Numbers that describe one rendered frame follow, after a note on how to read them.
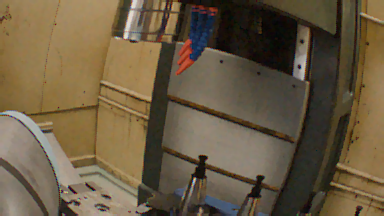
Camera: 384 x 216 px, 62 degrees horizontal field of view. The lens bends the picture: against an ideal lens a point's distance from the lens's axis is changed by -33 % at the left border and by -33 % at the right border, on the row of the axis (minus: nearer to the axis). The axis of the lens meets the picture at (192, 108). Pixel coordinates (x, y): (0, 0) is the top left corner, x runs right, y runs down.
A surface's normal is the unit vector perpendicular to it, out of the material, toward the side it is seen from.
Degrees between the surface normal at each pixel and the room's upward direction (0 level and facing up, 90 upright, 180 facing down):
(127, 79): 90
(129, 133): 92
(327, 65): 90
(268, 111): 90
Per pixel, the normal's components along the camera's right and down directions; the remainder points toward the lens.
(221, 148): -0.59, 0.10
